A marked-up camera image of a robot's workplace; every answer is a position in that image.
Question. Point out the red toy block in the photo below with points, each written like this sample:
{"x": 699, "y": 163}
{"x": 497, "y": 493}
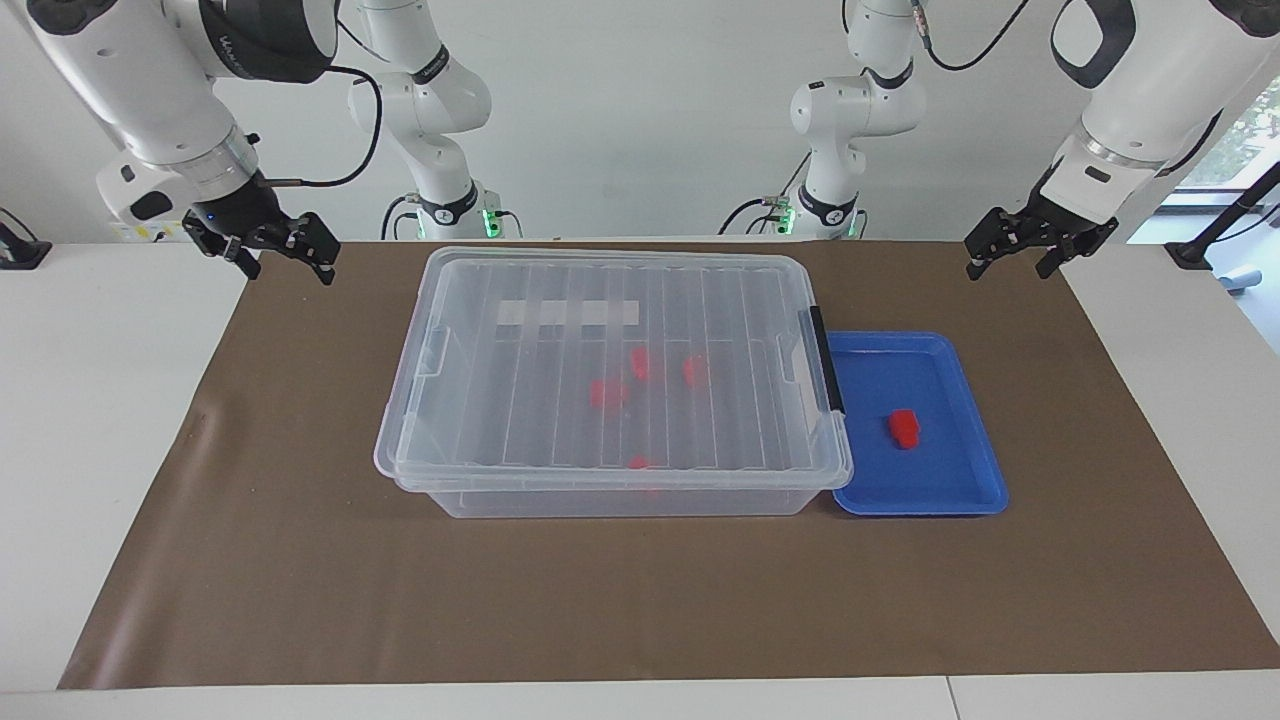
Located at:
{"x": 905, "y": 428}
{"x": 695, "y": 371}
{"x": 640, "y": 463}
{"x": 640, "y": 362}
{"x": 605, "y": 393}

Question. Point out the black stand clamp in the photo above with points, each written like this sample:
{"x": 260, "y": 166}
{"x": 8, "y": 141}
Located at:
{"x": 20, "y": 250}

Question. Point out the yellow warning label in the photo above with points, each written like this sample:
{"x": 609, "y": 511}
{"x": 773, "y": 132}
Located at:
{"x": 145, "y": 232}

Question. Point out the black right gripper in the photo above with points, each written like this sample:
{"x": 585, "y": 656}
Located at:
{"x": 245, "y": 220}

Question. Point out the brown paper table mat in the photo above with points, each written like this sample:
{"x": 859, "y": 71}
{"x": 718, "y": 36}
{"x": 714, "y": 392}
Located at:
{"x": 640, "y": 600}

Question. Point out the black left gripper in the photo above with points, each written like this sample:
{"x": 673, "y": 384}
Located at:
{"x": 1060, "y": 222}

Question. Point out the black box latch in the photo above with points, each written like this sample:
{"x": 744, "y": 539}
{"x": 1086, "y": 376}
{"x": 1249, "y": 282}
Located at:
{"x": 826, "y": 360}

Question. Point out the clear plastic storage box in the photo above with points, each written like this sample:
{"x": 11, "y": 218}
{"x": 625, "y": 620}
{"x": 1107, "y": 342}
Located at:
{"x": 600, "y": 502}

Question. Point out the clear ribbed plastic lid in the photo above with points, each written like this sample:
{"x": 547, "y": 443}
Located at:
{"x": 540, "y": 400}

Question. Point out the pale blue cylinder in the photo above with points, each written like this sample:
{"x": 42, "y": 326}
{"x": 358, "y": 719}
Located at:
{"x": 1242, "y": 278}

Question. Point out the blue plastic tray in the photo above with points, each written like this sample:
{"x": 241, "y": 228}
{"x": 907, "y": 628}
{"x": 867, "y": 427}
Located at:
{"x": 930, "y": 480}

